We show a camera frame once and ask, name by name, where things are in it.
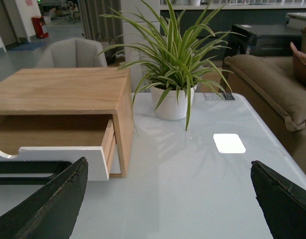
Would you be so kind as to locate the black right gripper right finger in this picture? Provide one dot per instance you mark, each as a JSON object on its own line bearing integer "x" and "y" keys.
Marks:
{"x": 282, "y": 201}

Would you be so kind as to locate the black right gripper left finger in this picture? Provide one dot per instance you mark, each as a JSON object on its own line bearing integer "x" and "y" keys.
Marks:
{"x": 51, "y": 212}

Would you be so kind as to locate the white drawer with black handle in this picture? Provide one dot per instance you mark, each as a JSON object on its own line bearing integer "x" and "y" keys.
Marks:
{"x": 99, "y": 157}

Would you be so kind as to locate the wooden drawer cabinet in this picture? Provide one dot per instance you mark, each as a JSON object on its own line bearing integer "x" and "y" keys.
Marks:
{"x": 67, "y": 107}

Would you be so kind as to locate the brown sofa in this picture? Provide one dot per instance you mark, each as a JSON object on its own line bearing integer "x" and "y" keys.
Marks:
{"x": 270, "y": 86}

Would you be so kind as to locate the black label sticker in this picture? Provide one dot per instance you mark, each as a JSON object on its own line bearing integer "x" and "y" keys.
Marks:
{"x": 219, "y": 96}

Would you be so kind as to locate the brown cushion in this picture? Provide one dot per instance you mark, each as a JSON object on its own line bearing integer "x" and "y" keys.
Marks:
{"x": 299, "y": 64}

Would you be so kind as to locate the white plant pot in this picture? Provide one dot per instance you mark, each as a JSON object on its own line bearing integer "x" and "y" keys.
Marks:
{"x": 172, "y": 107}

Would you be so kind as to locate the grey armchair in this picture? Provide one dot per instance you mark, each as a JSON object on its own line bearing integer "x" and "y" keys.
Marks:
{"x": 72, "y": 53}

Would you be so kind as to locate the black cabinet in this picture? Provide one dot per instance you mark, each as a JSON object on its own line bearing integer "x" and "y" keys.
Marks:
{"x": 262, "y": 40}

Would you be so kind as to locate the spider plant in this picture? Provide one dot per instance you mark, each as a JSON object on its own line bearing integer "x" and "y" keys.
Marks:
{"x": 173, "y": 60}

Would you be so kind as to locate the red box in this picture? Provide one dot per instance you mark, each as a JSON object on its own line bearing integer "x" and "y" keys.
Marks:
{"x": 39, "y": 27}

